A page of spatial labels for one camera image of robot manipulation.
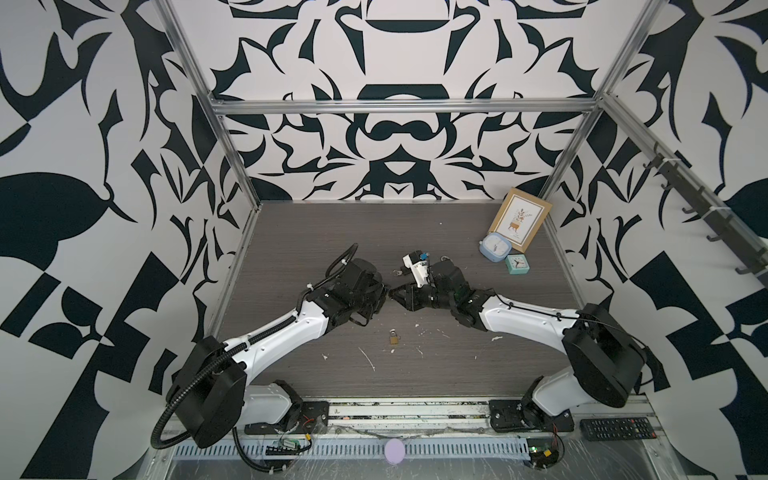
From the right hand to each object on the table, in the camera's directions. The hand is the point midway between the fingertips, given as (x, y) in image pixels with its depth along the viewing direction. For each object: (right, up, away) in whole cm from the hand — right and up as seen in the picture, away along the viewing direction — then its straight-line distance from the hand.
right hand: (391, 293), depth 81 cm
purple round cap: (0, -30, -17) cm, 34 cm away
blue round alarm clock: (+36, +11, +24) cm, 45 cm away
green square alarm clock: (+43, +6, +21) cm, 48 cm away
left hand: (+1, +3, 0) cm, 3 cm away
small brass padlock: (+1, -15, +6) cm, 16 cm away
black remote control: (+56, -31, -8) cm, 65 cm away
